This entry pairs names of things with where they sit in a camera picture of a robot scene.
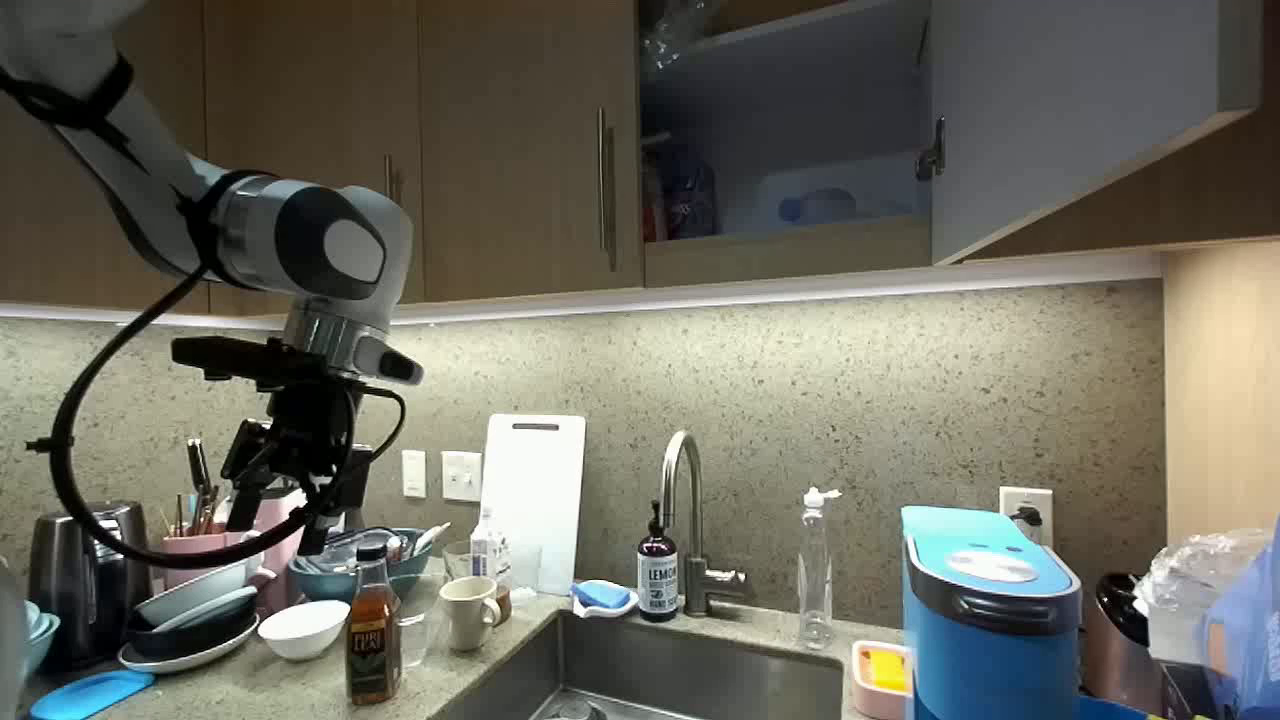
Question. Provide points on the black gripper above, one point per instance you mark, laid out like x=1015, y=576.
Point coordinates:
x=312, y=426

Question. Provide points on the clear water bottle blue cap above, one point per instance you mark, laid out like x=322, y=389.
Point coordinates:
x=817, y=204

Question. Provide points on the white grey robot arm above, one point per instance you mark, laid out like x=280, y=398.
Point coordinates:
x=305, y=240

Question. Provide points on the brown sauce bottle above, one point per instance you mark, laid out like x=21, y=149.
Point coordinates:
x=373, y=642

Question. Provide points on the small clear bottle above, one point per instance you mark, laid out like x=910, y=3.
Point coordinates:
x=489, y=548

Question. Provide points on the dark soap bottle white label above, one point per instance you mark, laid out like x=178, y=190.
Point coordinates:
x=657, y=573

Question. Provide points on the plain wooden cabinet door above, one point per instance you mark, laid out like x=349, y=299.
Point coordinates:
x=305, y=95

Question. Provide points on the steel sink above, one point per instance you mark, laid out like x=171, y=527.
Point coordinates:
x=666, y=673

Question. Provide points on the clear spray bottle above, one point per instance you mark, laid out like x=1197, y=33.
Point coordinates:
x=817, y=573

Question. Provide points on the under cabinet light strip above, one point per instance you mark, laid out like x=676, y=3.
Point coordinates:
x=803, y=284

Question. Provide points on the grey open cabinet door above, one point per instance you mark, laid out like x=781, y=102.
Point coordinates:
x=1065, y=107

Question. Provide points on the pink knife block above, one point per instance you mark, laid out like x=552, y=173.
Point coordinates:
x=280, y=533

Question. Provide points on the pink utensil cup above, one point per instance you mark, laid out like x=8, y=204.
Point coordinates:
x=203, y=548

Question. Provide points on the blue bowl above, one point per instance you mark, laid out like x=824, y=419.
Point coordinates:
x=385, y=573

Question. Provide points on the white bowl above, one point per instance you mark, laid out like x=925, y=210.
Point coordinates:
x=303, y=628

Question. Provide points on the grey plate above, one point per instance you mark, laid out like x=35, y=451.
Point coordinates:
x=184, y=601

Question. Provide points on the white plate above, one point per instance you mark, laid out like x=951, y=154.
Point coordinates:
x=173, y=660

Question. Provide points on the white mug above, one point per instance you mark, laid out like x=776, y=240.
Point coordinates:
x=465, y=616

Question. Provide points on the black toaster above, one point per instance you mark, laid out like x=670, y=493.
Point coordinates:
x=83, y=584

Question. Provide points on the white cutting board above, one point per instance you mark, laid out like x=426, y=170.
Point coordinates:
x=535, y=493

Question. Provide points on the blue plastic lid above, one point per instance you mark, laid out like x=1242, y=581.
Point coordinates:
x=85, y=692

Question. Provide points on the teal bowl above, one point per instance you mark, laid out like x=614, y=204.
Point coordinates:
x=39, y=639

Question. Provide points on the blue sponge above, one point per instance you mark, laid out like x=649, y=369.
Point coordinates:
x=601, y=597

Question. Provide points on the chrome faucet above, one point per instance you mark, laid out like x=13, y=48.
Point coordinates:
x=681, y=463

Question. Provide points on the red snack package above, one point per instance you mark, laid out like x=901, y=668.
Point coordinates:
x=654, y=193

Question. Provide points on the blue snack package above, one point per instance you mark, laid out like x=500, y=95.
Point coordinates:
x=690, y=193

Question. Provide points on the crinkled clear bag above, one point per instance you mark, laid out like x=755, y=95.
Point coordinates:
x=672, y=33

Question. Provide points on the yellow sponge tray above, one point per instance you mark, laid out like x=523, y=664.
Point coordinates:
x=882, y=673

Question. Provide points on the black power plug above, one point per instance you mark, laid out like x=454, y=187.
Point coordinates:
x=1028, y=518

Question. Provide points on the brown black blender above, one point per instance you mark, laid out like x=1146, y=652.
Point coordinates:
x=1112, y=642

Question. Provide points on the clear plastic bag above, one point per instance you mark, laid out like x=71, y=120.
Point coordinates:
x=1185, y=584

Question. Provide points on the blue plastic bag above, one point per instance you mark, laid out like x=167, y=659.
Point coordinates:
x=1253, y=642

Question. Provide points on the white light switch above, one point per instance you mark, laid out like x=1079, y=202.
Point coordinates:
x=412, y=472

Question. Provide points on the white double wall outlet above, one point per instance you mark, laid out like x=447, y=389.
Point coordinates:
x=463, y=479

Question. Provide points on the white wall outlet with plug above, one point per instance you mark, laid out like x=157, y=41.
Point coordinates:
x=1024, y=499

